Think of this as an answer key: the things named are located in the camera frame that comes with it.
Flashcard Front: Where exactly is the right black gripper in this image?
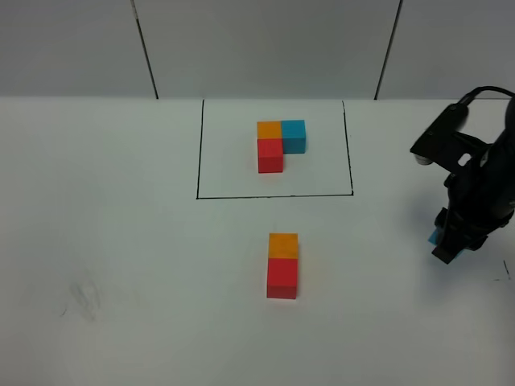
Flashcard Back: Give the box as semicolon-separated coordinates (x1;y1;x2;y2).
431;160;514;265

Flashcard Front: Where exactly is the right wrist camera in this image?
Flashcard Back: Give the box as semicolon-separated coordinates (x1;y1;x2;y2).
410;103;488;174

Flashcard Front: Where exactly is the red template block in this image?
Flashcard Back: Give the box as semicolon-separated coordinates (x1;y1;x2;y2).
257;138;284;174

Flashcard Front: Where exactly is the blue template block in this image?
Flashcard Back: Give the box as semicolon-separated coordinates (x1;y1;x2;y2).
281;120;307;154

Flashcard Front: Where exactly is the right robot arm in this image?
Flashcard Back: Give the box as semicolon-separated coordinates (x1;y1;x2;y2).
432;100;514;264

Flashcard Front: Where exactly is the orange template block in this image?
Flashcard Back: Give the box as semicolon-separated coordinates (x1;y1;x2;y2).
257;121;282;139

